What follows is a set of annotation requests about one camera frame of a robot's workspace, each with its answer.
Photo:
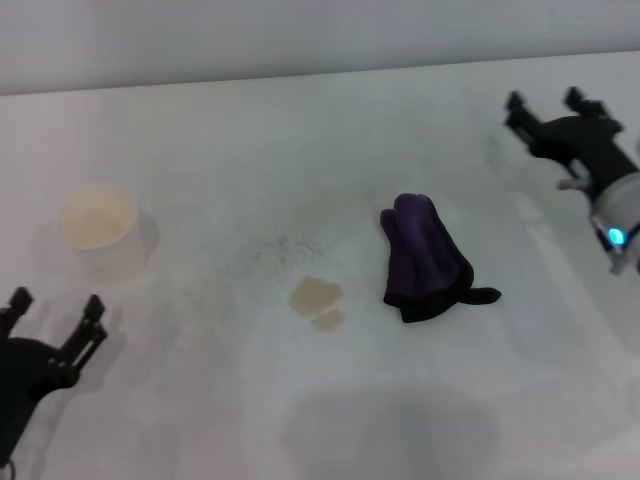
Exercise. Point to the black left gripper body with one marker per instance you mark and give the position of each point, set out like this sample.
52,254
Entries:
20,370

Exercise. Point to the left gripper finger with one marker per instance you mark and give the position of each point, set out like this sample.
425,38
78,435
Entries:
15,312
80,345

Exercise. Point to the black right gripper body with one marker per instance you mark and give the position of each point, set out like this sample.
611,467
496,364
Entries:
590,142

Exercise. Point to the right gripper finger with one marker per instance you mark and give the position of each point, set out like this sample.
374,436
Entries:
522,120
585,105

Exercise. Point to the white paper cup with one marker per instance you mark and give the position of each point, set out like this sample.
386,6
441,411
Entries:
100,220

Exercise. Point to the purple rag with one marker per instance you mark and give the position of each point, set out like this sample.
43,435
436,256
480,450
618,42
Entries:
420,250

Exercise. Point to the large brown water stain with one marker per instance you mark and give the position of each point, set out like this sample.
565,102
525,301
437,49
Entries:
312,295

